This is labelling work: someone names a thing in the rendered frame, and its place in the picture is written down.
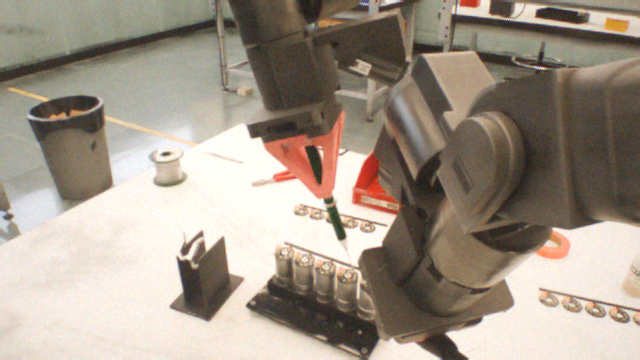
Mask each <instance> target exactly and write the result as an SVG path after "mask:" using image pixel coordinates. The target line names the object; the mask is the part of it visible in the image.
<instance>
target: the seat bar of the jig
mask: <svg viewBox="0 0 640 360"><path fill-rule="evenodd" d="M266 283H268V288H270V289H273V290H275V291H278V292H280V293H283V295H286V296H288V297H291V298H293V299H295V300H299V301H301V302H304V303H306V304H309V305H311V306H314V307H317V308H319V309H322V310H324V311H327V313H330V314H332V315H335V316H337V317H340V318H342V319H346V320H348V321H350V322H353V323H355V324H358V325H360V326H363V327H366V328H368V329H371V330H373V331H376V332H377V328H376V325H375V322H374V320H365V319H363V318H361V317H359V316H358V313H357V311H358V301H359V298H357V306H356V308H355V309H353V310H350V311H345V310H341V309H339V308H338V307H337V306H336V298H335V300H334V301H332V302H327V303H323V302H320V301H318V300H317V299H316V289H315V291H314V292H311V294H308V295H302V294H299V292H298V291H296V290H295V283H294V284H293V285H291V286H280V285H278V284H277V283H276V272H275V273H274V274H273V275H272V276H271V278H270V279H269V280H268V281H266Z"/></svg>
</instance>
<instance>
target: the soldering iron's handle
mask: <svg viewBox="0 0 640 360"><path fill-rule="evenodd" d="M414 343H415V344H417V345H418V346H419V347H420V348H423V349H424V350H426V351H428V352H429V353H431V354H433V355H434V356H436V357H438V358H439V359H441V360H470V358H469V357H467V356H466V355H464V354H463V353H462V352H460V351H459V349H458V346H457V344H456V343H455V342H454V341H453V340H452V339H451V338H450V337H449V336H448V335H447V334H446V333H444V334H438V335H434V337H430V338H425V340H423V341H418V342H414Z"/></svg>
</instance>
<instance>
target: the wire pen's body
mask: <svg viewBox="0 0 640 360"><path fill-rule="evenodd" d="M304 149H305V152H306V155H307V157H308V161H309V164H310V167H311V169H312V172H314V176H315V179H316V181H317V183H318V184H322V163H323V160H322V157H321V154H320V151H319V148H318V147H315V144H312V146H307V147H304ZM337 202H338V200H337V198H336V197H334V196H333V193H332V197H330V198H323V202H322V203H321V204H322V207H324V208H326V211H328V214H329V218H330V220H331V223H332V226H333V230H334V233H335V235H336V238H337V240H344V239H346V238H347V233H346V230H345V227H344V224H343V221H342V218H340V214H339V211H338V208H337V206H336V204H337Z"/></svg>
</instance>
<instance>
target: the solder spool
mask: <svg viewBox="0 0 640 360"><path fill-rule="evenodd" d="M182 157H183V150H182V149H180V148H176V147H165V148H159V149H156V150H154V151H152V152H151V153H150V155H149V156H148V159H149V160H150V161H151V162H154V163H155V164H154V165H155V169H156V176H155V177H154V178H153V183H154V184H155V185H157V186H161V187H171V186H176V185H179V184H181V183H183V182H184V181H185V180H186V179H187V175H186V174H185V173H184V171H182V170H181V165H180V163H181V162H180V160H179V159H180V158H182Z"/></svg>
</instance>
